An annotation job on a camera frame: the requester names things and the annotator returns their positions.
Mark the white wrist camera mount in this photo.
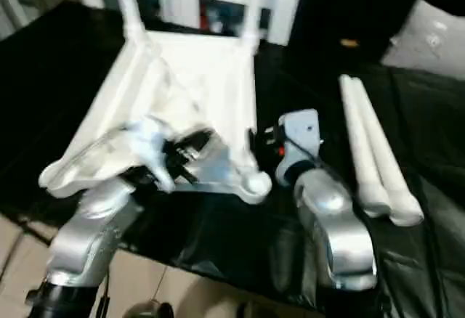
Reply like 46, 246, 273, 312
275, 108, 325, 185
122, 118, 176, 192

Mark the black furniture with gold label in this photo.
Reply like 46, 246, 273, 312
289, 0, 465, 65

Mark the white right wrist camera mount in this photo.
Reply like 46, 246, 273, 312
275, 108, 325, 185

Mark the red figurine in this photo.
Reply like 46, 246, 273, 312
198, 0, 211, 25

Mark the white plastic table top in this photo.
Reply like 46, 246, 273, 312
38, 29, 273, 205

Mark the white plastic table leg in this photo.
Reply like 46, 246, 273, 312
242, 0, 269, 54
347, 76, 426, 227
337, 74, 392, 220
116, 0, 147, 44

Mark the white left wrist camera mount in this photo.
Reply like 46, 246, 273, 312
122, 118, 176, 192

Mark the grey padded backrest cushion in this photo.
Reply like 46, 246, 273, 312
380, 0, 465, 80

